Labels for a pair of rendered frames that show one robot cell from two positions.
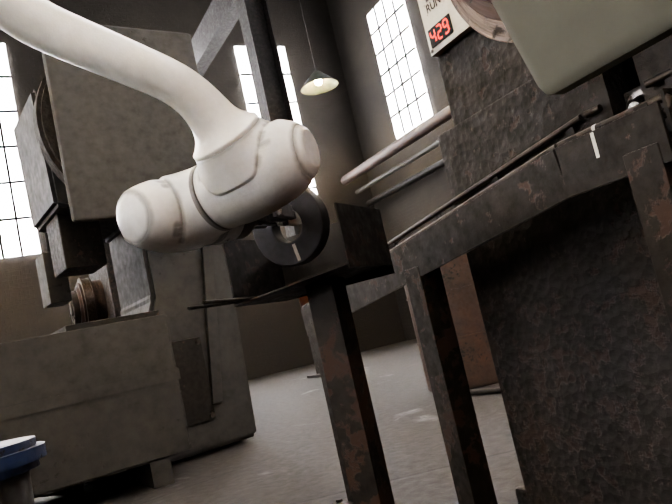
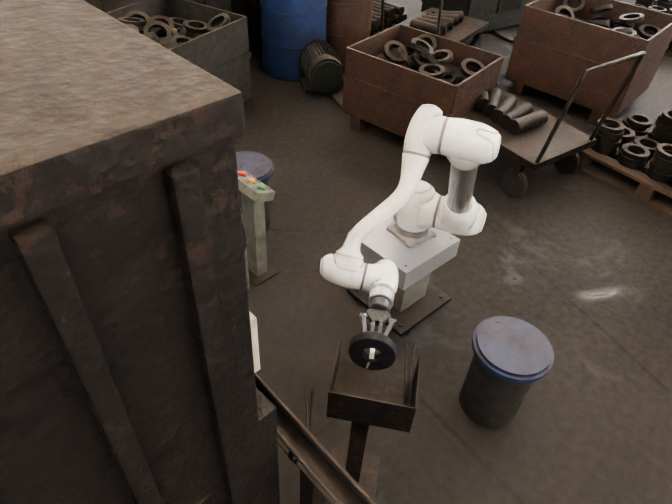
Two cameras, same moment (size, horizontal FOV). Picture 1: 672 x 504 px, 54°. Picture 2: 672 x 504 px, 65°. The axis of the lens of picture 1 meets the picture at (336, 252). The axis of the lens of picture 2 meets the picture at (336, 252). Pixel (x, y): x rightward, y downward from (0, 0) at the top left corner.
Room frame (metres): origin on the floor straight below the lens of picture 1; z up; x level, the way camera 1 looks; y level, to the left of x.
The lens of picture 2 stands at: (2.19, -0.39, 2.08)
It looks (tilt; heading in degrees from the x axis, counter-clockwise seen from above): 42 degrees down; 162
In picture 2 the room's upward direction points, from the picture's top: 4 degrees clockwise
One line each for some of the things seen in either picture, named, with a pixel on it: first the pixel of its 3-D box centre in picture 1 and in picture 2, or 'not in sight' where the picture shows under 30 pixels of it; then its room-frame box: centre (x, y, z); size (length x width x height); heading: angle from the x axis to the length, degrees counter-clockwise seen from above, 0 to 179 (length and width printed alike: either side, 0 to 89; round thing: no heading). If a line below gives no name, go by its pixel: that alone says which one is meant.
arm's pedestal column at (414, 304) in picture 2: not in sight; (402, 275); (0.41, 0.57, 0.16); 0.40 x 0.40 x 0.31; 26
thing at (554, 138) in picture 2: not in sight; (514, 98); (-0.76, 1.81, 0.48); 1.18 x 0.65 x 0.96; 19
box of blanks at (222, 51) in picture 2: not in sight; (163, 72); (-1.76, -0.51, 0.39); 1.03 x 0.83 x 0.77; 134
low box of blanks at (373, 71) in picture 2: not in sight; (419, 89); (-1.30, 1.34, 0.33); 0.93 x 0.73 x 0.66; 36
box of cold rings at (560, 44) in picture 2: not in sight; (586, 54); (-1.62, 3.05, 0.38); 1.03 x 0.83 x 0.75; 32
